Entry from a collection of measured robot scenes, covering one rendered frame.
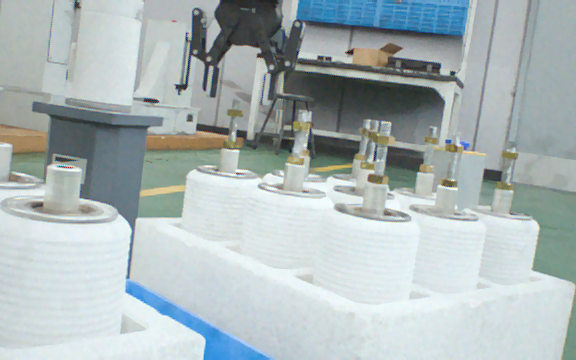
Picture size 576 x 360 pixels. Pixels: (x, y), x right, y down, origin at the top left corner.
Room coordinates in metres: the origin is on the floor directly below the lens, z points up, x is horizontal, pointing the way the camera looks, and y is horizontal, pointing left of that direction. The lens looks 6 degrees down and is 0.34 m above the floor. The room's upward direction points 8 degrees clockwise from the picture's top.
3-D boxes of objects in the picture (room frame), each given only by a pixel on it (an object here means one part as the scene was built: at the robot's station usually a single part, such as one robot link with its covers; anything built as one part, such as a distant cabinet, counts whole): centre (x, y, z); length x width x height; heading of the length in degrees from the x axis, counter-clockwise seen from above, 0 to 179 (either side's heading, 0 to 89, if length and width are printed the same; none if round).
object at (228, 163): (0.81, 0.08, 0.26); 0.02 x 0.02 x 0.03
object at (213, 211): (0.81, 0.08, 0.16); 0.10 x 0.10 x 0.18
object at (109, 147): (1.02, 0.31, 0.15); 0.15 x 0.15 x 0.30; 72
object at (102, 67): (1.02, 0.31, 0.39); 0.09 x 0.09 x 0.17; 72
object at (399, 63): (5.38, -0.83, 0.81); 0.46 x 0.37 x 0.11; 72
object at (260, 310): (0.80, -0.09, 0.09); 0.39 x 0.39 x 0.18; 43
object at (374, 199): (0.64, -0.08, 0.26); 0.02 x 0.02 x 0.03
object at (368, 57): (5.58, -0.51, 0.87); 0.40 x 0.30 x 0.23; 58
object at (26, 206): (0.43, 0.15, 0.25); 0.08 x 0.08 x 0.01
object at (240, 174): (0.81, 0.08, 0.25); 0.08 x 0.08 x 0.01
